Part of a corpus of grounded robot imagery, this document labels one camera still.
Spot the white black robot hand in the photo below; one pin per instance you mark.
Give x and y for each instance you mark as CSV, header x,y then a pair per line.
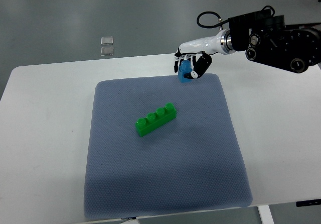
x,y
200,51

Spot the small blue block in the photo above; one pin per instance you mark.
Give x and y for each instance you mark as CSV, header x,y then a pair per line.
x,y
184,68

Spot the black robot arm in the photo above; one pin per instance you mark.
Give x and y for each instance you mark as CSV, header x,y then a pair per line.
x,y
266,39

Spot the long green block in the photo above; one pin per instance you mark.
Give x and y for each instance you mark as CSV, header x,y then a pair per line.
x,y
155,120

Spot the lower metal floor plate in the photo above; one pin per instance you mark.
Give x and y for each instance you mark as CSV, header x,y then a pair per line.
x,y
107,51

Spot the metal floor plate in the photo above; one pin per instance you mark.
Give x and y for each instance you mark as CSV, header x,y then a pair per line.
x,y
107,40
107,51

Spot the upper metal floor plate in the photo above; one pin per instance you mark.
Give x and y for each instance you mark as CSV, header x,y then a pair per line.
x,y
107,40

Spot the grey-blue textured mat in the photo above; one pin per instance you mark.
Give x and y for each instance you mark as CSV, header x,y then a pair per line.
x,y
191,163

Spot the white table leg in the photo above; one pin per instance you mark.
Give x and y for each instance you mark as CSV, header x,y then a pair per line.
x,y
265,214

